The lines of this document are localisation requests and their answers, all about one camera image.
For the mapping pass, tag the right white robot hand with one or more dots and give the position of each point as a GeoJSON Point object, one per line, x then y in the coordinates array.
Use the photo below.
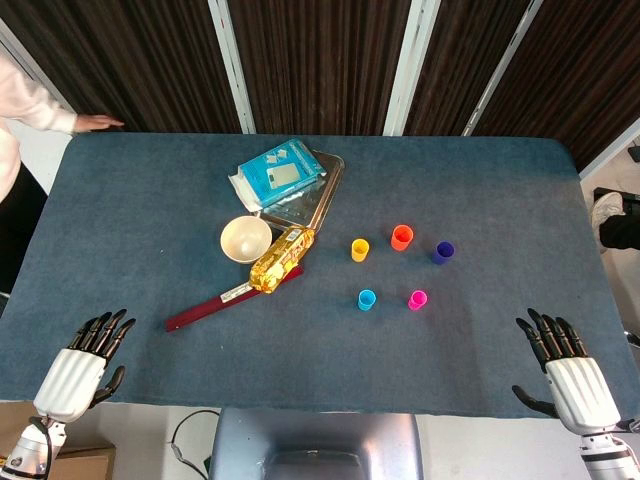
{"type": "Point", "coordinates": [582, 390]}

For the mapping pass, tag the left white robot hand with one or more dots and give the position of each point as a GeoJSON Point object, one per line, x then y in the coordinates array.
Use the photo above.
{"type": "Point", "coordinates": [70, 380]}

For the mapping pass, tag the bystander bare hand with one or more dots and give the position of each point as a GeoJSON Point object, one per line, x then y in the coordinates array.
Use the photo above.
{"type": "Point", "coordinates": [97, 123]}

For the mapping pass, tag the pink plastic cup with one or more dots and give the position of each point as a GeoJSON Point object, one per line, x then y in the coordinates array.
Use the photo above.
{"type": "Point", "coordinates": [417, 301]}

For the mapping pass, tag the purple plastic cup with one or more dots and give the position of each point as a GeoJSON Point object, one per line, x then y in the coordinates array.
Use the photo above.
{"type": "Point", "coordinates": [442, 254]}

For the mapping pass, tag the blue plastic cup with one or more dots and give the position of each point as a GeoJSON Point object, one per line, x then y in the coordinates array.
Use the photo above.
{"type": "Point", "coordinates": [366, 301]}

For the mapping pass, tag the yellow plastic cup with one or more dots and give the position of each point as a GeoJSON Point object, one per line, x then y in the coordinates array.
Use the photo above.
{"type": "Point", "coordinates": [360, 251]}

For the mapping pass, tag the bystander white sleeved forearm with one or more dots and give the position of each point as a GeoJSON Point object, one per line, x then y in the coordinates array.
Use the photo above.
{"type": "Point", "coordinates": [30, 100]}

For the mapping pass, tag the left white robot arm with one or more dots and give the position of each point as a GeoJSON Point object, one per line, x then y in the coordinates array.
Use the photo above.
{"type": "Point", "coordinates": [27, 447]}

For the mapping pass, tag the dark brown slatted panel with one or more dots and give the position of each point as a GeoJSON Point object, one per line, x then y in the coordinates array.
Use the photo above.
{"type": "Point", "coordinates": [125, 60]}
{"type": "Point", "coordinates": [460, 60]}
{"type": "Point", "coordinates": [585, 65]}
{"type": "Point", "coordinates": [320, 60]}

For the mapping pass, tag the brown cardboard box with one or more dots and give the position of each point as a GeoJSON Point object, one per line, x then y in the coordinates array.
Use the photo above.
{"type": "Point", "coordinates": [85, 462]}

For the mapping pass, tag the bystander white top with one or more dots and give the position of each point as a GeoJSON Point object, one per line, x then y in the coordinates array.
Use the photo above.
{"type": "Point", "coordinates": [7, 160]}

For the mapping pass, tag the dark red long shoehorn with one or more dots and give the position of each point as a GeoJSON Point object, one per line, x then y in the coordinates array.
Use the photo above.
{"type": "Point", "coordinates": [200, 312]}

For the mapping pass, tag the black trouser leg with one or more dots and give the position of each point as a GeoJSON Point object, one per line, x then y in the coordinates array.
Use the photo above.
{"type": "Point", "coordinates": [622, 232]}

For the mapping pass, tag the white sneaker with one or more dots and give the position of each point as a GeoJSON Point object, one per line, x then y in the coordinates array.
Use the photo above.
{"type": "Point", "coordinates": [606, 209]}

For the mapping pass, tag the blue cardboard product box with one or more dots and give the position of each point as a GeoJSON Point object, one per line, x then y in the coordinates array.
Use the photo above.
{"type": "Point", "coordinates": [277, 172]}

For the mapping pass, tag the cream round bowl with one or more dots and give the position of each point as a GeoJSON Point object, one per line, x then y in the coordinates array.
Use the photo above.
{"type": "Point", "coordinates": [245, 240]}

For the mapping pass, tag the silver metal tray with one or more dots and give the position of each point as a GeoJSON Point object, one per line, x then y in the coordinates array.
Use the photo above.
{"type": "Point", "coordinates": [307, 205]}

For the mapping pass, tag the golden snack package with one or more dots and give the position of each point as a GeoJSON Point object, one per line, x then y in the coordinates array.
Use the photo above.
{"type": "Point", "coordinates": [280, 262]}

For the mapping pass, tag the orange plastic cup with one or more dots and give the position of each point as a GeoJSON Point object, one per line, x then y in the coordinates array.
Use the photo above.
{"type": "Point", "coordinates": [401, 239]}

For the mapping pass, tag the blue table cloth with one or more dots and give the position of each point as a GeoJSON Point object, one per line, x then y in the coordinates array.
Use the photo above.
{"type": "Point", "coordinates": [450, 190]}

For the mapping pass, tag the grey robot torso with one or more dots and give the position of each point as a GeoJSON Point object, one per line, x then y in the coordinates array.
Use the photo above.
{"type": "Point", "coordinates": [315, 440]}

